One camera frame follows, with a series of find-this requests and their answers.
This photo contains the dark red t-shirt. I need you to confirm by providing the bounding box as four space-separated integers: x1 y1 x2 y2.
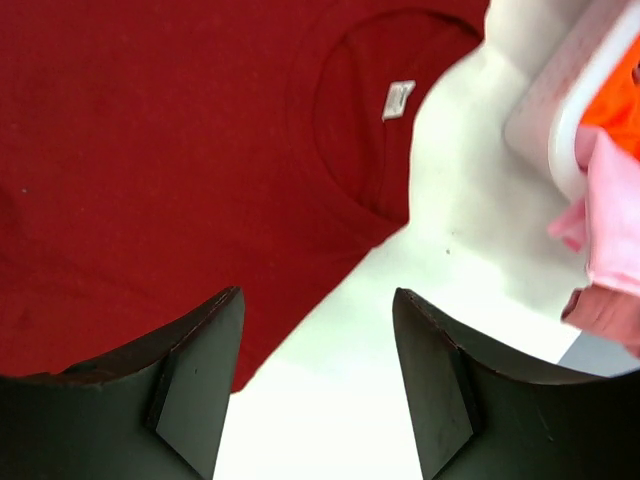
1 1 488 389

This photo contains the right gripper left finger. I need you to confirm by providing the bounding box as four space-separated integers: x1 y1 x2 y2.
1 287 245 480

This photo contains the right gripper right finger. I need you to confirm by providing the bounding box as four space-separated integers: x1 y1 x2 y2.
392 288 639 480

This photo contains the pink t-shirt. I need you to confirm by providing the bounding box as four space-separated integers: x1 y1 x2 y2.
549 124 639 356

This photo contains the orange t-shirt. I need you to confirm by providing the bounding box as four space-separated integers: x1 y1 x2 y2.
581 37 640 159

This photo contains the white plastic basket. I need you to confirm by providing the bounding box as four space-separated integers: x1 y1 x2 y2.
504 1 639 201

